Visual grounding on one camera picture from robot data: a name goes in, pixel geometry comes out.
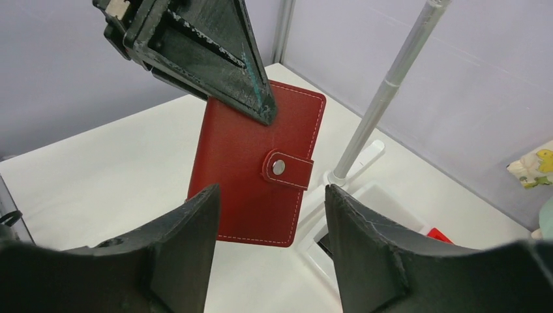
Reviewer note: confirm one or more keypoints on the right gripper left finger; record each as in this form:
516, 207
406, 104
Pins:
162, 266

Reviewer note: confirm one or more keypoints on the silver stand pole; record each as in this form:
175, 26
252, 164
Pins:
424, 25

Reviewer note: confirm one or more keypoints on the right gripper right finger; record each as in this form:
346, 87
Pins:
382, 266

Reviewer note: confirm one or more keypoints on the red leather card holder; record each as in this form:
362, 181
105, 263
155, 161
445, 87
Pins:
262, 171

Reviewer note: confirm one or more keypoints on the mint cartoon cloth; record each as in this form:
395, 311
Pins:
545, 222

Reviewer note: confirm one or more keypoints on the red plastic bin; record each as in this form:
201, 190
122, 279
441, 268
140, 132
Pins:
438, 235

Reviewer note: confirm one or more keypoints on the cream cartoon cloth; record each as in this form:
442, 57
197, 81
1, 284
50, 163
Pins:
534, 168

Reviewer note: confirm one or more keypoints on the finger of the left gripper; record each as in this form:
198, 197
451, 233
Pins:
206, 48

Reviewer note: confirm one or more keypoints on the white stand base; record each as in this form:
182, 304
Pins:
350, 172

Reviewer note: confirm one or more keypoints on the black credit cards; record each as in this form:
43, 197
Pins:
324, 244

